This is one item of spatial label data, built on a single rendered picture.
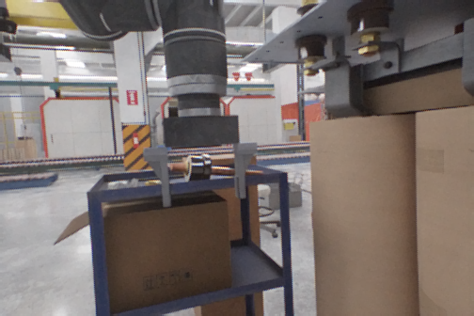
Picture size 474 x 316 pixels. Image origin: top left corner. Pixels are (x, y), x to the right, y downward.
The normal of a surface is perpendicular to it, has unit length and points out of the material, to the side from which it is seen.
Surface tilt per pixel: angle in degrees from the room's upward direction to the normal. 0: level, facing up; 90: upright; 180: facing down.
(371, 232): 90
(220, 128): 90
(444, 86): 90
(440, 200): 90
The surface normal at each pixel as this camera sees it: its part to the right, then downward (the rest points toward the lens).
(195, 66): 0.11, 0.07
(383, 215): -0.39, 0.09
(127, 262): 0.32, 0.06
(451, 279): -0.93, 0.07
